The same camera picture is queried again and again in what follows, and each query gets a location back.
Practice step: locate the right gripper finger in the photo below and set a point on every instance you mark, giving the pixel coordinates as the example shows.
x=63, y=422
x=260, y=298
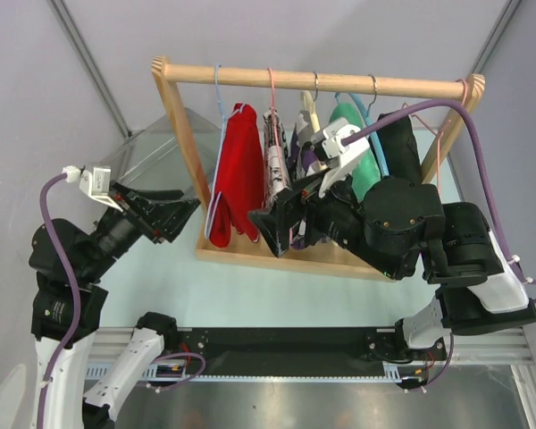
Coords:
x=272, y=228
x=298, y=194

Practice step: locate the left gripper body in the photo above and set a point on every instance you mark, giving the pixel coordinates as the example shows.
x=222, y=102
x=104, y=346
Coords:
x=120, y=230

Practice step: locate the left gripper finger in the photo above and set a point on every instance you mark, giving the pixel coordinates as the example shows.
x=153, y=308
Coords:
x=158, y=195
x=172, y=217

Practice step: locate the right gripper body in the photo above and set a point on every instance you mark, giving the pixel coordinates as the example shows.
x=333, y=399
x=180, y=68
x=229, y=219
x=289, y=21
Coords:
x=337, y=214

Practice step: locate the black white print trousers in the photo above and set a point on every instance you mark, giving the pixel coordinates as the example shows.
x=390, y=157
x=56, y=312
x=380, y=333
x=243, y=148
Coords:
x=269, y=189

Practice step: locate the red trousers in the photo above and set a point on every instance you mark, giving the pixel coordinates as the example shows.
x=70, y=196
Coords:
x=239, y=183

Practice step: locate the pink wire hanger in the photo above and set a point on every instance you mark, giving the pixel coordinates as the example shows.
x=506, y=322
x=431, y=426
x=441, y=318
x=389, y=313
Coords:
x=441, y=131
x=272, y=98

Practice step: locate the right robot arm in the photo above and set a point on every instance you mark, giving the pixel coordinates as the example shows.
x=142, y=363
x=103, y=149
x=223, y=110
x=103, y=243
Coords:
x=396, y=226

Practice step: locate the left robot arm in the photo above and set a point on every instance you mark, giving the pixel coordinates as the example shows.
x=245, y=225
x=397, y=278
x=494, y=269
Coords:
x=69, y=264

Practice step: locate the purple camouflage trousers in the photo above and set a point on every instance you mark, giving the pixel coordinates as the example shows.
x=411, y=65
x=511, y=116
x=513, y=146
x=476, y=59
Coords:
x=301, y=160

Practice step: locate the green tie-dye trousers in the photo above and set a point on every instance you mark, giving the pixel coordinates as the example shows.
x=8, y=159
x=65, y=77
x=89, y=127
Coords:
x=367, y=173

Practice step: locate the cream wooden hanger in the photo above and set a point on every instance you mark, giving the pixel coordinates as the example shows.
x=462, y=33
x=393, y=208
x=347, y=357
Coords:
x=310, y=107

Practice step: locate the clear plastic bin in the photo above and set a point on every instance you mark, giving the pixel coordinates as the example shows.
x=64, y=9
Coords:
x=151, y=159

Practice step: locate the wooden clothes rack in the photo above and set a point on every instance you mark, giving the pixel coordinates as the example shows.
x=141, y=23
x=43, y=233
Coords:
x=327, y=258

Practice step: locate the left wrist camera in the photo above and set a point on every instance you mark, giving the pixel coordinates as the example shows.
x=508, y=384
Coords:
x=93, y=182

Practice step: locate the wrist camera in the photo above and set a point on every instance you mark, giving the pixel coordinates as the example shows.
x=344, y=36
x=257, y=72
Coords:
x=340, y=160
x=93, y=182

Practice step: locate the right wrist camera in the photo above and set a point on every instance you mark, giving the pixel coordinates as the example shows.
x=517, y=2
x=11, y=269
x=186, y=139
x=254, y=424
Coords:
x=340, y=160

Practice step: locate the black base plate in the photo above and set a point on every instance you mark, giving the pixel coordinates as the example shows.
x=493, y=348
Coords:
x=304, y=352

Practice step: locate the aluminium rail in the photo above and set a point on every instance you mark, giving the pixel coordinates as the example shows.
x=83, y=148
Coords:
x=506, y=348

